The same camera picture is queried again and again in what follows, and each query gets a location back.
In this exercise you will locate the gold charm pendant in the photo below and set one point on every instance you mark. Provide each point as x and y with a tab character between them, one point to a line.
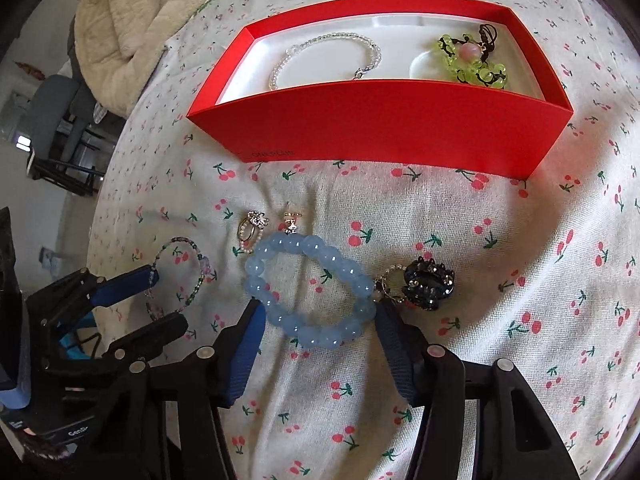
290	223

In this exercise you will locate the blue plastic stool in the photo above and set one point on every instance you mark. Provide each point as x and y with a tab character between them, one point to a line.
67	346

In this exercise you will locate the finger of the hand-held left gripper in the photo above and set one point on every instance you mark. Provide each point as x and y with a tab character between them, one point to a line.
150	331
125	286

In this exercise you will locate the grey chair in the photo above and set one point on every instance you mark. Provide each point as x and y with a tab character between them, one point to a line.
57	100

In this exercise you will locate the red cardboard box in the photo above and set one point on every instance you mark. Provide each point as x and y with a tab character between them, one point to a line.
380	125

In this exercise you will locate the black hair claw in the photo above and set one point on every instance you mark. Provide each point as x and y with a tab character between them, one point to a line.
425	285

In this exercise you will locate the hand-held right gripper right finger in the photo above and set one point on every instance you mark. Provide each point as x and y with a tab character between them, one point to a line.
396	355

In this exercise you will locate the beige fleece blanket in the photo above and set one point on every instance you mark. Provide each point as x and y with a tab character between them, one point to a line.
125	20

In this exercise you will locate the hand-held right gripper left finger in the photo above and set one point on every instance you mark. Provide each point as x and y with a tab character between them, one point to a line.
246	355

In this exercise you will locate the cherry print bedsheet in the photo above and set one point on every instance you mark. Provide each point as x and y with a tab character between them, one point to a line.
450	220

